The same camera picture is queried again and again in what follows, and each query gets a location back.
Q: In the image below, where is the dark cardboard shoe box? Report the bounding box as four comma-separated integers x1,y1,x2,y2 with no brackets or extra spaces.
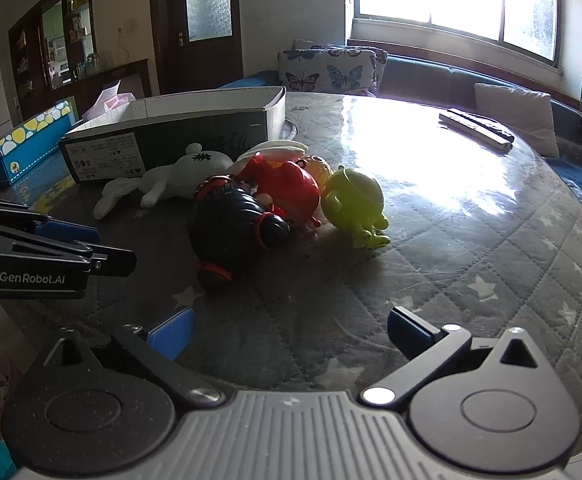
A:
59,86,287,183

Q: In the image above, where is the dark-haired doll figurine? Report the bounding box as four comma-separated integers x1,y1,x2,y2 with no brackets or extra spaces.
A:
187,176,291,294

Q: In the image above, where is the orange textured owl toy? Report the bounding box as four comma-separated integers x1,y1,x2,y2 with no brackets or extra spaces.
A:
295,155,333,193

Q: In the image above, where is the white pink tissue pack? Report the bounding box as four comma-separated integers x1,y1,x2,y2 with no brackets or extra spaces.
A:
82,80,136,120

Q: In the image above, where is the green one-eyed monster toy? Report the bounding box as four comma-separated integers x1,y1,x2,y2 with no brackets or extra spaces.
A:
320,166,391,249

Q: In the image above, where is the blue sofa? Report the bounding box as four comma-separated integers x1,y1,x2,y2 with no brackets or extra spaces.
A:
218,53,582,231

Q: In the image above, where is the white cushion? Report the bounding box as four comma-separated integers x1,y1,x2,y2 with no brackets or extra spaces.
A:
474,84,560,158

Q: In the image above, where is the white plush rabbit toy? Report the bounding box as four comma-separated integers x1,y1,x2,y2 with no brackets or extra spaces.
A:
93,143,233,220

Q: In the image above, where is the black remote control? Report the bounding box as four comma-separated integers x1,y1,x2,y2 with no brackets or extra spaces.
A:
448,108,514,143

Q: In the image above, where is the dark wooden cabinet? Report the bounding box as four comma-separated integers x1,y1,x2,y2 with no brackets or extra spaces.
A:
8,0,151,119

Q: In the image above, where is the blue spotted tissue box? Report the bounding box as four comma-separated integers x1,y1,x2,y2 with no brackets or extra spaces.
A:
0,99,76,185

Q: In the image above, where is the grey remote control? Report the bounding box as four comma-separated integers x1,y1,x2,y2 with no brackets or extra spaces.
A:
438,110,512,153

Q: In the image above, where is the red round toy figure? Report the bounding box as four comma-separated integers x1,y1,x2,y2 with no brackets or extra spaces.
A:
237,153,321,228

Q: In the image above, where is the dark wooden door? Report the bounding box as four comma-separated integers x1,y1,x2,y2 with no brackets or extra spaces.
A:
150,0,243,94

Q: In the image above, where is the butterfly print cushion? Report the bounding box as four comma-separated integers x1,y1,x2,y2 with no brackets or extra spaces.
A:
278,46,389,96

